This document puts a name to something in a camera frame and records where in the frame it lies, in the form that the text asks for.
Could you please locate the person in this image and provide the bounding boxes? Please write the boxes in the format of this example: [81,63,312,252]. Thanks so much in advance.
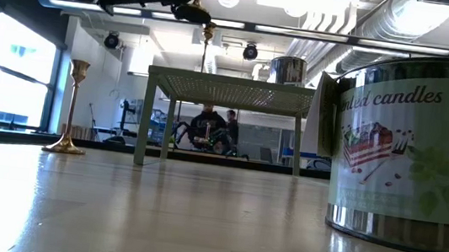
[185,101,227,154]
[221,109,243,156]

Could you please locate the silver ventilation duct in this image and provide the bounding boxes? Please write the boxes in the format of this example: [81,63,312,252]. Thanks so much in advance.
[334,0,449,84]

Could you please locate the black aluminium table frame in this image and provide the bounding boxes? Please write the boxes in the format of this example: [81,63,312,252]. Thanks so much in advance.
[0,127,334,182]

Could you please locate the white ceiling pipes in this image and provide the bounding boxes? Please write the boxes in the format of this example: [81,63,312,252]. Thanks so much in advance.
[274,4,361,90]

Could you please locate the green perforated metal shelf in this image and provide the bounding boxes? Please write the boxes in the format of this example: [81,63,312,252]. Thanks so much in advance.
[132,64,318,185]

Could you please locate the black ceiling speaker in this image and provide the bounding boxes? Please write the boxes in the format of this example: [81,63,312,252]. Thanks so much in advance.
[102,30,121,51]
[241,42,260,62]

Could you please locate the silver candle tin cake label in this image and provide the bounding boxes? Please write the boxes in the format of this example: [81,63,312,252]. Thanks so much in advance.
[289,41,449,252]

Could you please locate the silver candle tin floral label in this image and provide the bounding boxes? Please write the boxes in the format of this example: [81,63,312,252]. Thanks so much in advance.
[268,53,309,88]

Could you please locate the overhead light bar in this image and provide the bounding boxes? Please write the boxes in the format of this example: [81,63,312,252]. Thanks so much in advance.
[36,0,449,58]

